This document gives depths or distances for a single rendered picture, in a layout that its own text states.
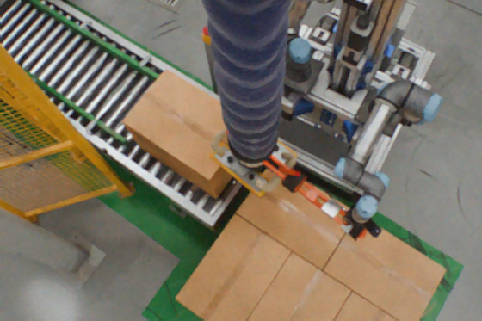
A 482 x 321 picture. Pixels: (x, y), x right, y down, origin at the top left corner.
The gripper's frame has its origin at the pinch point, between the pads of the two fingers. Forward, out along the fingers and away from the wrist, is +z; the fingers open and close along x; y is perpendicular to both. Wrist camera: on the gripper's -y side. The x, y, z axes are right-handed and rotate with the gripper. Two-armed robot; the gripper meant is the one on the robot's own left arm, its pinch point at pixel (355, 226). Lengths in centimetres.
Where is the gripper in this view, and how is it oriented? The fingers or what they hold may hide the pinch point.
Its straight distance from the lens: 227.6
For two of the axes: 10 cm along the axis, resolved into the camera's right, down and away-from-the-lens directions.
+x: -6.5, 7.1, -2.5
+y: -7.6, -6.0, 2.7
